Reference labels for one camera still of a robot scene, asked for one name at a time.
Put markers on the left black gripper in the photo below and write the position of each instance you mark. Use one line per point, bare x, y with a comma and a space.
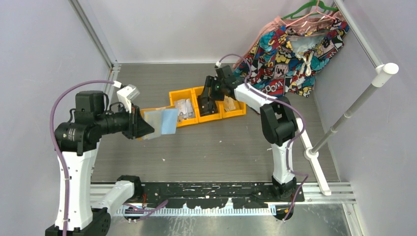
137, 126

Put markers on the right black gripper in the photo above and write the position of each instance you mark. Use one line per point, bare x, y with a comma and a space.
210, 82

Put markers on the yellow card holder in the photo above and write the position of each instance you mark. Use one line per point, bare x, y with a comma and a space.
162, 119

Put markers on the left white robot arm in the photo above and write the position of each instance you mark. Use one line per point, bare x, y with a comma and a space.
77, 144

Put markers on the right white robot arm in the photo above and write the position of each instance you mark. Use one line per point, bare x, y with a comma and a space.
278, 122

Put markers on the cards in left bin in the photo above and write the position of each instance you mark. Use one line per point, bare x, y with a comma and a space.
185, 109

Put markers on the middle yellow bin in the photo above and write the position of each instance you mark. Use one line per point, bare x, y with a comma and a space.
201, 119

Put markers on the banknotes in right bin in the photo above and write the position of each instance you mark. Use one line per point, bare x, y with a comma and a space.
228, 104

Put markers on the right yellow bin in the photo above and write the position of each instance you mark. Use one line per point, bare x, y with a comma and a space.
240, 110

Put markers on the colourful comic print shorts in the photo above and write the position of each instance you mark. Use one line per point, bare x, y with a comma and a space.
292, 62

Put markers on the green hanger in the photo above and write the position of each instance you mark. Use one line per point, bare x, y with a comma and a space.
314, 6

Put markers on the pink garment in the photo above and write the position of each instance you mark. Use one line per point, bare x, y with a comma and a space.
278, 24

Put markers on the pink hanger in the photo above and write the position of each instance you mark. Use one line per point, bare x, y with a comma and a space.
311, 25

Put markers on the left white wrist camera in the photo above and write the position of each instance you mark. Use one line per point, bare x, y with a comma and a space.
125, 94

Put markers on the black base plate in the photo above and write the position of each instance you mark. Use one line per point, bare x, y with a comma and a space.
213, 198

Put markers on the white clothes rail pole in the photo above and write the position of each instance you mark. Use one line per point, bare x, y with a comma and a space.
311, 152

